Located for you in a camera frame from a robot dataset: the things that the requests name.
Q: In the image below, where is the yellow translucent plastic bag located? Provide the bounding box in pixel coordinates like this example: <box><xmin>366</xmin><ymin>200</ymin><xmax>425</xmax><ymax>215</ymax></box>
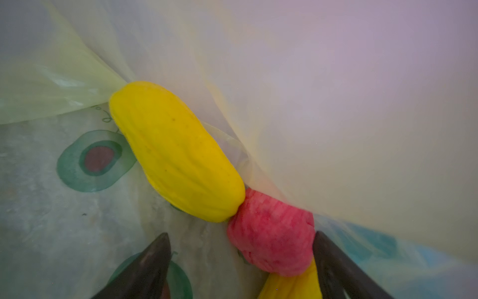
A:
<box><xmin>1</xmin><ymin>1</ymin><xmax>478</xmax><ymax>299</ymax></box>

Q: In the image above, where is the red pink toy apple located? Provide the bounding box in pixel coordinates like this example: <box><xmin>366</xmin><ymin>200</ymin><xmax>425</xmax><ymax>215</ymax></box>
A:
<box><xmin>227</xmin><ymin>188</ymin><xmax>315</xmax><ymax>277</ymax></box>

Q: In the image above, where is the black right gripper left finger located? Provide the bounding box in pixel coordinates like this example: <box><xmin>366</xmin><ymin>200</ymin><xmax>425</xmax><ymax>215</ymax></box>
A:
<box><xmin>93</xmin><ymin>232</ymin><xmax>172</xmax><ymax>299</ymax></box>

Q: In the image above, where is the yellow toy lemon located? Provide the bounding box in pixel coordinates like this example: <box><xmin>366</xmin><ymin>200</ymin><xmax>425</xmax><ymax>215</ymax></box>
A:
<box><xmin>109</xmin><ymin>82</ymin><xmax>245</xmax><ymax>223</ymax></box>

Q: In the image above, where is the yellow toy banana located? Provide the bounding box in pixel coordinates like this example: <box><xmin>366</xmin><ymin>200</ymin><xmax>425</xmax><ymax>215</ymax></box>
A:
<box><xmin>258</xmin><ymin>259</ymin><xmax>322</xmax><ymax>299</ymax></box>

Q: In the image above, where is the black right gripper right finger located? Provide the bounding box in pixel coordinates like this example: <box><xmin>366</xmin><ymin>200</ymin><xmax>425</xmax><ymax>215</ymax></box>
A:
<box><xmin>312</xmin><ymin>231</ymin><xmax>392</xmax><ymax>299</ymax></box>

